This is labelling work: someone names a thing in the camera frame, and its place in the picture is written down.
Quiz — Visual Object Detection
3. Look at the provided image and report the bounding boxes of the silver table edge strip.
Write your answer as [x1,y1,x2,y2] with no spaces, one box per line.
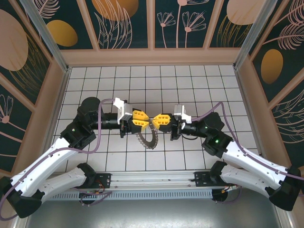
[46,67,72,155]
[234,67,264,155]

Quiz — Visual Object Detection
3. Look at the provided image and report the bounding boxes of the orange power connector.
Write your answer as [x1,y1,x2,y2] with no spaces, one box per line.
[220,185,239,193]
[94,181,106,197]

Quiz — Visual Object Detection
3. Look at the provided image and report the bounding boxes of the dark panel with pale leaves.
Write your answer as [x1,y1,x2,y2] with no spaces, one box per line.
[270,89,304,171]

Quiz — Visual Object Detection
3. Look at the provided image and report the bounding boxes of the dark panel, oval and feather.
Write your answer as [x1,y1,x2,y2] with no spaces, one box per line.
[248,0,304,103]

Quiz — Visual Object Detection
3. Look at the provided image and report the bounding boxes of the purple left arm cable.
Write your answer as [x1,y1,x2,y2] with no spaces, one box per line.
[0,98,117,220]

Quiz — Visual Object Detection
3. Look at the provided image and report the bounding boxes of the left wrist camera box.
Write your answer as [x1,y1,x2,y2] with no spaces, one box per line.
[113,96,134,122]

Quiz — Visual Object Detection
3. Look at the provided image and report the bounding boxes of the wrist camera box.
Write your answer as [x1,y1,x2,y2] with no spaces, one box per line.
[113,96,134,122]
[172,104,192,124]

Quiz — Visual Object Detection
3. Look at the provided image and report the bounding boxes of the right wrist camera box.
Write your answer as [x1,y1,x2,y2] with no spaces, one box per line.
[172,104,192,124]

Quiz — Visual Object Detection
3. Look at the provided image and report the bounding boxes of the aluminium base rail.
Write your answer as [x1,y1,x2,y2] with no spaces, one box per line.
[110,172,197,190]

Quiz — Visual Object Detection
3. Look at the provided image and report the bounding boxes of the grey slotted cable duct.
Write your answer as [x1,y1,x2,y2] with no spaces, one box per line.
[51,189,214,200]

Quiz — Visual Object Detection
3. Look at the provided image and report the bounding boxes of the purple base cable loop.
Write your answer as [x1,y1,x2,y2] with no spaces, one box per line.
[212,186,243,205]
[72,187,113,207]

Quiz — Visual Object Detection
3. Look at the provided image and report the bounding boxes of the aluminium corner post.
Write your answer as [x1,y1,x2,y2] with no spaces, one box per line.
[232,0,283,70]
[20,0,72,73]

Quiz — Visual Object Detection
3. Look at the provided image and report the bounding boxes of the aluminium frame beam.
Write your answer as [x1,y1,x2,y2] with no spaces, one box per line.
[270,197,294,228]

